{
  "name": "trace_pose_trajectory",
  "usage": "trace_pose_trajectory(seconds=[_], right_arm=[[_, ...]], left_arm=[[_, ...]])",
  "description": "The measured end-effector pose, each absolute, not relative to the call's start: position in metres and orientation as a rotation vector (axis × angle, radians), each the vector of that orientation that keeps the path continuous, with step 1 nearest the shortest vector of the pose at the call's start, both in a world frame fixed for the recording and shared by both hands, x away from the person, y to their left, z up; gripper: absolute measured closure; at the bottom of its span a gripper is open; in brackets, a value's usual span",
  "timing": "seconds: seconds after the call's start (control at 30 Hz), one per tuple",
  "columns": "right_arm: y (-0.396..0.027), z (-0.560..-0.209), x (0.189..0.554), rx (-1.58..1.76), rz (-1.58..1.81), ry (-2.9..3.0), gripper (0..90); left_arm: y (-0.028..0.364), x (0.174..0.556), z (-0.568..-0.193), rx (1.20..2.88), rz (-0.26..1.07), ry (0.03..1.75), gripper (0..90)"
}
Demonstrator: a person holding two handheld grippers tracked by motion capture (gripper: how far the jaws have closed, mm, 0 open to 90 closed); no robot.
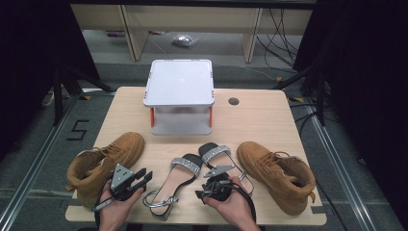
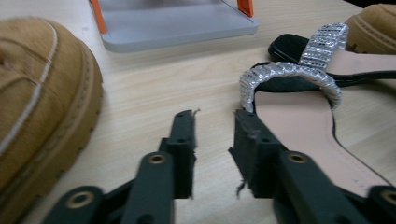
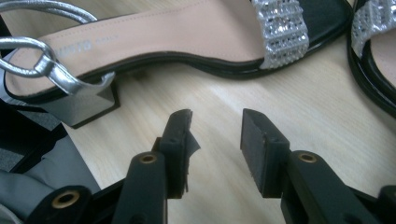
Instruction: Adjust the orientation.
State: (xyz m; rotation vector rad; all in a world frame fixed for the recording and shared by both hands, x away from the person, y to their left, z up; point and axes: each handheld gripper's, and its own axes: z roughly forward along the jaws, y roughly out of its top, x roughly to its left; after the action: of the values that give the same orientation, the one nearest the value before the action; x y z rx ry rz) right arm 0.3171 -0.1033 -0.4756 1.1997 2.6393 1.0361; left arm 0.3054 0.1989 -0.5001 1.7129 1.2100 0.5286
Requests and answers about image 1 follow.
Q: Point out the clear plastic bag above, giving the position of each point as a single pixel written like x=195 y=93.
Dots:
x=185 y=40

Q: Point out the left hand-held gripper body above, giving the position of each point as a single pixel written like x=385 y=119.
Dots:
x=122 y=179

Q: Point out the tan suede lace-up boot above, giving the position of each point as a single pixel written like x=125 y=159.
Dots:
x=96 y=163
x=272 y=173

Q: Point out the black curtain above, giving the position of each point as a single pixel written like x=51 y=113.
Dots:
x=369 y=80
x=32 y=64

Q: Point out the black metal stand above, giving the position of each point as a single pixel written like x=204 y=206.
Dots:
x=57 y=96
x=320 y=96

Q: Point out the dark round table grommet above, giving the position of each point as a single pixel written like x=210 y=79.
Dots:
x=233 y=101

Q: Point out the person's right hand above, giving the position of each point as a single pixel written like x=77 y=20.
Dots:
x=234 y=215

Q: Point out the yellow black floor tape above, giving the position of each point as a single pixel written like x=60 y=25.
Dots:
x=296 y=99
x=279 y=78

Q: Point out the metal floor rail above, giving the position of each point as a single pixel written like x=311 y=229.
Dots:
x=336 y=166
x=96 y=91
x=35 y=163

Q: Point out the beige wooden desk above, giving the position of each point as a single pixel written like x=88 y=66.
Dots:
x=192 y=17

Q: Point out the person's left hand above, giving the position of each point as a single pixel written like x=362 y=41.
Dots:
x=115 y=215

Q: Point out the white two-tier shoe rack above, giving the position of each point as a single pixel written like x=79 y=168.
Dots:
x=179 y=83

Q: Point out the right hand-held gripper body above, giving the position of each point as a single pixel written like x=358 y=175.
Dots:
x=216 y=187

